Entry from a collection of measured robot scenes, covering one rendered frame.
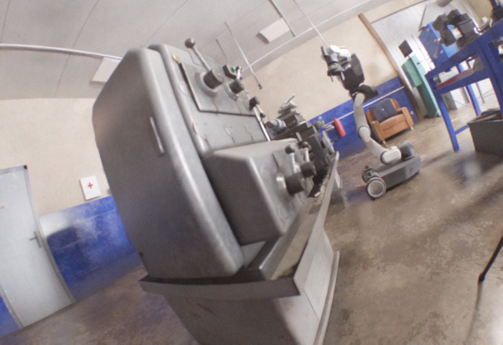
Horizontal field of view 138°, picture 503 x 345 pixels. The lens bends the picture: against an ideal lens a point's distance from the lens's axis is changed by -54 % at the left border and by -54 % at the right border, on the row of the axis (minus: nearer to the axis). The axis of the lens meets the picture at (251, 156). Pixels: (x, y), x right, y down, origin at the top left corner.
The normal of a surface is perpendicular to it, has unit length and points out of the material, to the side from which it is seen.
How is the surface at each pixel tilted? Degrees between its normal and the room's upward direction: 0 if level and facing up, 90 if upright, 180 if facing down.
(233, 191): 90
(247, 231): 90
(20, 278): 90
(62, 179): 90
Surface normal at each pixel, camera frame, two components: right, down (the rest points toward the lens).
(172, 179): -0.43, 0.13
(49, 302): 0.81, -0.40
